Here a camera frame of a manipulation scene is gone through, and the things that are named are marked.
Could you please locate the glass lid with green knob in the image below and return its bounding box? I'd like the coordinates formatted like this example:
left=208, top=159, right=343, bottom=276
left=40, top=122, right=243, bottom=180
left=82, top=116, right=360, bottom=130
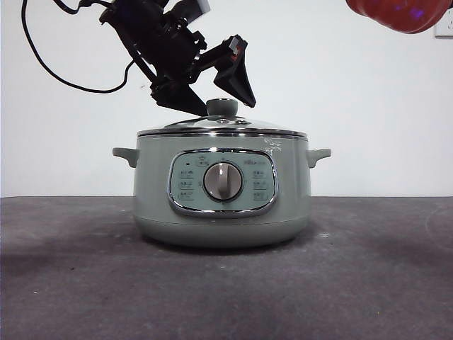
left=137, top=98, right=308, bottom=139

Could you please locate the orange toy pumpkin green stem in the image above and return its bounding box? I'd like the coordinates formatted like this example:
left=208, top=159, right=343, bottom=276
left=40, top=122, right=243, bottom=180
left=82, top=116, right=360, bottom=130
left=345, top=0, right=453, bottom=35

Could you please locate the pale green electric cooking pot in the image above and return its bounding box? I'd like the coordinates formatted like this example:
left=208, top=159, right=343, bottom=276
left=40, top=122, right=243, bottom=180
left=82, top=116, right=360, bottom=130
left=112, top=133, right=333, bottom=249

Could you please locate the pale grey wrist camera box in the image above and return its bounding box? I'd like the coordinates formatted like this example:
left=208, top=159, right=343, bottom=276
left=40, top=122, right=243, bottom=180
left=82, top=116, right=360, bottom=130
left=178, top=0, right=212, bottom=21

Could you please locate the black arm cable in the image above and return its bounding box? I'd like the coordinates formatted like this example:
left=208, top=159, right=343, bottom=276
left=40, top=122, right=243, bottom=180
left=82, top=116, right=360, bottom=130
left=20, top=0, right=137, bottom=95

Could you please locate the white wall socket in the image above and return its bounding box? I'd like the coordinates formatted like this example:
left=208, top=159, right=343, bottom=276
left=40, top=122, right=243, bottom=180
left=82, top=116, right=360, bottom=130
left=434, top=21, right=453, bottom=39

